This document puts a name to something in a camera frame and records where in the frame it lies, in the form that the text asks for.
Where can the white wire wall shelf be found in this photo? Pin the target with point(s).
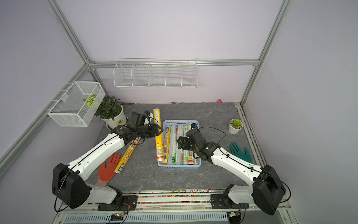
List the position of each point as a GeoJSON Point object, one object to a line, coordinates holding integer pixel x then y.
{"type": "Point", "coordinates": [132, 73]}

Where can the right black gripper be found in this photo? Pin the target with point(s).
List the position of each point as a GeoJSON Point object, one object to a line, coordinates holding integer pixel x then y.
{"type": "Point", "coordinates": [184, 145]}

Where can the orange rubber glove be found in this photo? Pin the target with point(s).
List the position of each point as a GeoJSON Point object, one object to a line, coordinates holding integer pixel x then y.
{"type": "Point", "coordinates": [107, 170]}

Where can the white wire box basket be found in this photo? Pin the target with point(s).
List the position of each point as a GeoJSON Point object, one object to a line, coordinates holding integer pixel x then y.
{"type": "Point", "coordinates": [77, 106]}

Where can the small succulent in white pot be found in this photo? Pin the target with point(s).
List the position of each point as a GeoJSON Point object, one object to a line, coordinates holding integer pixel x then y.
{"type": "Point", "coordinates": [235, 125]}

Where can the green leafy plant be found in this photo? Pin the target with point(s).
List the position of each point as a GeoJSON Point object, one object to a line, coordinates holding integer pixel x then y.
{"type": "Point", "coordinates": [109, 108]}

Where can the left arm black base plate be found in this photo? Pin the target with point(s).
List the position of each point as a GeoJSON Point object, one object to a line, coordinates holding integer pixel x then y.
{"type": "Point", "coordinates": [123, 203]}

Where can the yellow plastic wrap roll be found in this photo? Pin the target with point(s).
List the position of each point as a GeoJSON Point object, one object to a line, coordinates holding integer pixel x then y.
{"type": "Point", "coordinates": [166, 145]}

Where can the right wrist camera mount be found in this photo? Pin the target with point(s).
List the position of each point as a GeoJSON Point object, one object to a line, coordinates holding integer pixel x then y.
{"type": "Point", "coordinates": [194, 126]}

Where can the white green wrap roll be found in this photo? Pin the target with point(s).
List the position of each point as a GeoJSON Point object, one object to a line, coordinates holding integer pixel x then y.
{"type": "Point", "coordinates": [196, 158]}
{"type": "Point", "coordinates": [173, 146]}

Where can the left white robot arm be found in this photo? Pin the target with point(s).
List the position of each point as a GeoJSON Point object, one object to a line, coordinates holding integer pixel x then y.
{"type": "Point", "coordinates": [69, 181]}

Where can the white wrap roll red label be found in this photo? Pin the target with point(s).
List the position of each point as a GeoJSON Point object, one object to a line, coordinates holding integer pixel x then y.
{"type": "Point", "coordinates": [181, 133]}

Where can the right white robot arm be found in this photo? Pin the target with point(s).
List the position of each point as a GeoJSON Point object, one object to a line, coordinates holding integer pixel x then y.
{"type": "Point", "coordinates": [264, 187]}

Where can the white plant pot with saucer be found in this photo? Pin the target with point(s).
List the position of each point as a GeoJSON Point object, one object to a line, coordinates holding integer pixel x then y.
{"type": "Point", "coordinates": [116, 117]}

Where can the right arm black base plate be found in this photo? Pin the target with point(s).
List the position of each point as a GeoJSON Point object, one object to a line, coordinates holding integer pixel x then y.
{"type": "Point", "coordinates": [220, 202]}

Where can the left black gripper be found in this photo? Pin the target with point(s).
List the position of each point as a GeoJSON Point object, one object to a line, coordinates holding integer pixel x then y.
{"type": "Point", "coordinates": [154, 130]}

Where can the light blue plastic basket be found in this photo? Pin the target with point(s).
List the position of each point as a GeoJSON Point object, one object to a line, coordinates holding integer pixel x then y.
{"type": "Point", "coordinates": [178, 166]}

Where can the green rubber glove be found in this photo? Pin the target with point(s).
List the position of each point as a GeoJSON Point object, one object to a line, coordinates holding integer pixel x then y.
{"type": "Point", "coordinates": [242, 154]}

